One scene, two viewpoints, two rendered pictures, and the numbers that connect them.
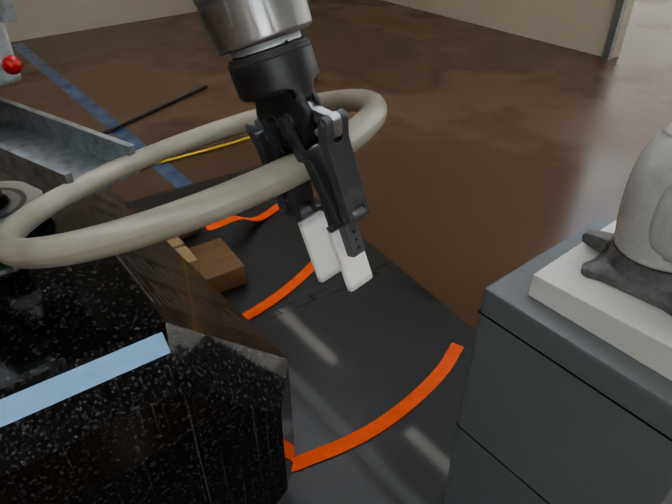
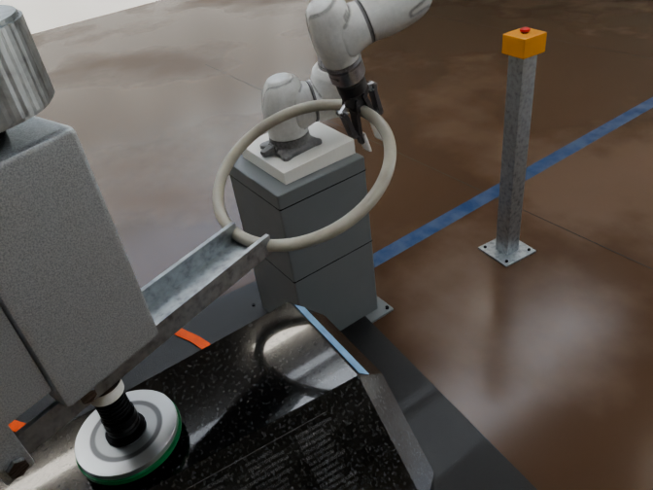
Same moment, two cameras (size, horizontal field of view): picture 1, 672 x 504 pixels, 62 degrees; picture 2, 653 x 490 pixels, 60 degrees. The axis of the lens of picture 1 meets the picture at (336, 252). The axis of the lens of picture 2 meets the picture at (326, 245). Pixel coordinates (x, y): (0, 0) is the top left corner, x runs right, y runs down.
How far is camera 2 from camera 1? 153 cm
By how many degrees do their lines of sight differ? 65
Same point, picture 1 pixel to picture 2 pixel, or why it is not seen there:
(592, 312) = (310, 163)
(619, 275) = (295, 149)
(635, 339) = (326, 157)
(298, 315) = not seen: hidden behind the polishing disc
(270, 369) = not seen: hidden behind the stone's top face
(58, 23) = not seen: outside the picture
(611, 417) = (343, 189)
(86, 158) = (212, 262)
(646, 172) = (284, 103)
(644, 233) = (295, 124)
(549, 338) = (311, 185)
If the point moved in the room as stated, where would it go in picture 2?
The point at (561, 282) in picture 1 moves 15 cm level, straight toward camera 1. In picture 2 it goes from (292, 166) to (326, 173)
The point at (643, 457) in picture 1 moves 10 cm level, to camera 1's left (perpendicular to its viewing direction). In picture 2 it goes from (357, 190) to (357, 203)
